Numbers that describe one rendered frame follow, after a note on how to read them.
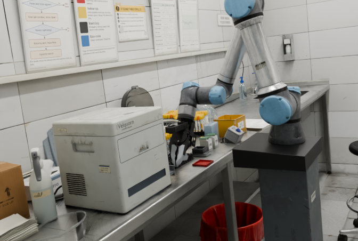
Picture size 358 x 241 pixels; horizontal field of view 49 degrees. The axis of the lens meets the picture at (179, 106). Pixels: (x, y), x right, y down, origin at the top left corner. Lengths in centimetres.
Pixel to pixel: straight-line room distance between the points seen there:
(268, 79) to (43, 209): 90
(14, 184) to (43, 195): 12
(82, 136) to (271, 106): 69
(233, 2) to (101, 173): 77
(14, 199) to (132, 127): 45
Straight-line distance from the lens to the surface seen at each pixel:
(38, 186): 134
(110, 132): 123
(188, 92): 166
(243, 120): 219
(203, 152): 183
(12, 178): 141
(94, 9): 214
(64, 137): 138
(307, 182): 166
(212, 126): 202
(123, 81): 228
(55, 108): 192
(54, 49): 193
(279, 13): 414
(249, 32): 153
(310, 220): 173
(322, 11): 404
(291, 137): 166
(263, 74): 152
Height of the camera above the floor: 137
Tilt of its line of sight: 8 degrees down
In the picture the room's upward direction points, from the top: 7 degrees counter-clockwise
